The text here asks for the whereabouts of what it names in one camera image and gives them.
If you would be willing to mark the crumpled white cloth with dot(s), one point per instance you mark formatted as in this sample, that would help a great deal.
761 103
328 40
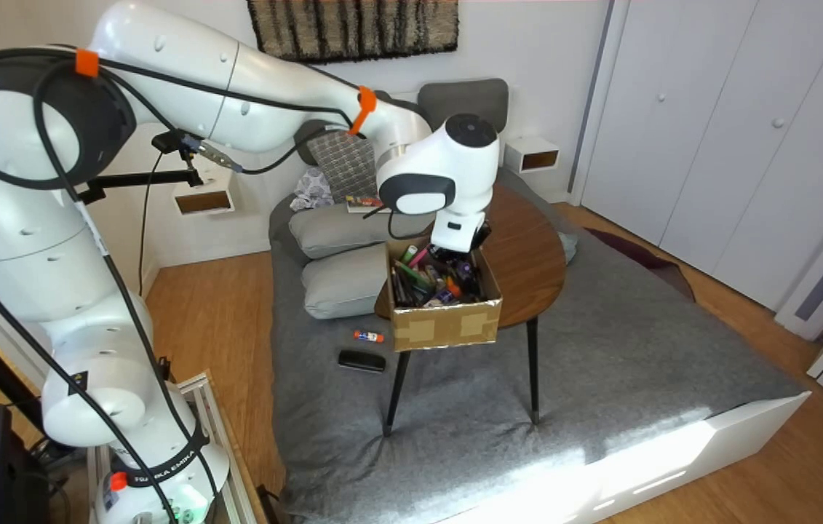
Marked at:
311 191

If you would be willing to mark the black case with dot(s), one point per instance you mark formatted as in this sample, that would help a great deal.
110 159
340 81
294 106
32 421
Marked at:
362 361

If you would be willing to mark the dark grey cushion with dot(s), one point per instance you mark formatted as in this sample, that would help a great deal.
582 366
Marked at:
315 129
463 98

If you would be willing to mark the bed with grey blanket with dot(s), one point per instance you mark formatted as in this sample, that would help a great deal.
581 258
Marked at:
600 364

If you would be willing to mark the heap of markers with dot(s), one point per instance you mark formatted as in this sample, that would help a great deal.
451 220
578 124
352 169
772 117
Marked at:
431 282

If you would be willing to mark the cardboard box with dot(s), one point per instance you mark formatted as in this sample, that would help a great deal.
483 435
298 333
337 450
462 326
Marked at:
444 325

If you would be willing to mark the white wall shelf box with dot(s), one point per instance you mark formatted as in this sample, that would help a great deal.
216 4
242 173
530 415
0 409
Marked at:
530 154
204 198

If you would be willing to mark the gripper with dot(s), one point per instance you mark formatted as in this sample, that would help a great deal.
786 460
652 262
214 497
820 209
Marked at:
482 236

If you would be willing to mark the camera on mount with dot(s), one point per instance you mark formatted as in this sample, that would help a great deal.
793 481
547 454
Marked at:
171 142

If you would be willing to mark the light grey pillow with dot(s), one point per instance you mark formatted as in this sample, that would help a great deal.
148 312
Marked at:
342 284
335 229

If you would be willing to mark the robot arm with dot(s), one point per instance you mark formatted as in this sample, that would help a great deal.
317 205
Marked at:
185 80

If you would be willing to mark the plaid pillow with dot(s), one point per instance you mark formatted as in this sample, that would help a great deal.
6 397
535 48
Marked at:
346 164

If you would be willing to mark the woven wall hanging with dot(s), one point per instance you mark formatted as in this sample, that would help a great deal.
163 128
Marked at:
353 28

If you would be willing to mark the dark purple rug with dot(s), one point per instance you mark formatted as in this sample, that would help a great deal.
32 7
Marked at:
644 258

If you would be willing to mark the book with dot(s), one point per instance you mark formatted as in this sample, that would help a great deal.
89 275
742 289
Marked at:
362 203

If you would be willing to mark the white closet doors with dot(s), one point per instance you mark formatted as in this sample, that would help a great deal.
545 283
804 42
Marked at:
724 138

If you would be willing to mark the orange capped glue stick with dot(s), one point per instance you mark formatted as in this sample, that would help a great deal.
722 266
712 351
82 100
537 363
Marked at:
367 336

